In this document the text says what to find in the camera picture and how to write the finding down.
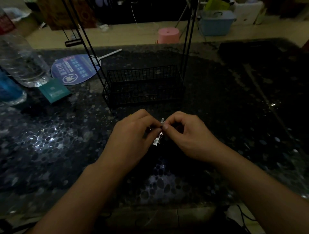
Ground person's right hand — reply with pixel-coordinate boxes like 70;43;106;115
162;111;224;164

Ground person's left hand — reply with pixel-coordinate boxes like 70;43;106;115
100;109;163;171

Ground small silver metal clasp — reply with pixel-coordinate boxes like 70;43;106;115
153;118;167;146

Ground person's left forearm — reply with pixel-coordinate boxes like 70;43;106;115
27;154;136;234

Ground person's right forearm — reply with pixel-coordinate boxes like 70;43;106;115
208;142;309;234

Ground pink plastic stool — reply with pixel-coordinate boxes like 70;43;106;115
157;27;180;44

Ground blue round hand fan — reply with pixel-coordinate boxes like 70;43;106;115
51;49;122;86

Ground teal paper packet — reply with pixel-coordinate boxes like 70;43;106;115
38;79;72;104

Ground black tripod stand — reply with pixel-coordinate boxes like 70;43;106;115
175;0;207;41

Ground blue plastic storage box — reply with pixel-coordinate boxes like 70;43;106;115
198;10;237;36

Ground white storage box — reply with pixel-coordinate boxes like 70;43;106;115
233;1;265;26

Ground blue plastic bottle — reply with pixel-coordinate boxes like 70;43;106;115
0;69;27;106

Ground brown cardboard box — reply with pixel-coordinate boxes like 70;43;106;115
36;0;97;31

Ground clear plastic water bottle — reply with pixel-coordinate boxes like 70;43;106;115
0;7;51;88

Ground black wire basket rack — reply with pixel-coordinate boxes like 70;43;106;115
62;0;201;114

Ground black cable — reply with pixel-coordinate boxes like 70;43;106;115
225;204;256;234

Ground white cable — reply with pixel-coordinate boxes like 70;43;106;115
130;0;155;32

